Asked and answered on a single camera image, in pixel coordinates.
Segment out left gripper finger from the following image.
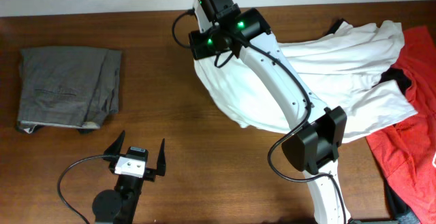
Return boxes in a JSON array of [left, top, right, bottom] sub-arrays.
[[156, 139, 166, 176], [104, 131, 125, 156]]

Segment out white t-shirt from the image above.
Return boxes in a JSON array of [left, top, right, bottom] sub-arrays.
[[194, 20, 417, 143]]

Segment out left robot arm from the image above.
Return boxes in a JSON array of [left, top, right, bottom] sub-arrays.
[[92, 131, 166, 224]]

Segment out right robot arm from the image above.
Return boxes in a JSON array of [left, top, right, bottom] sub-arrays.
[[189, 0, 352, 223]]

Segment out folded grey trousers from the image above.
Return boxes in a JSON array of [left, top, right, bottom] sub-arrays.
[[16, 46, 122, 134]]

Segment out black garment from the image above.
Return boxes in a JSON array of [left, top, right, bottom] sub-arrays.
[[324, 18, 412, 95]]

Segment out red t-shirt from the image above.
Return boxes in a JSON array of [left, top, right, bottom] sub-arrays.
[[367, 27, 435, 223]]

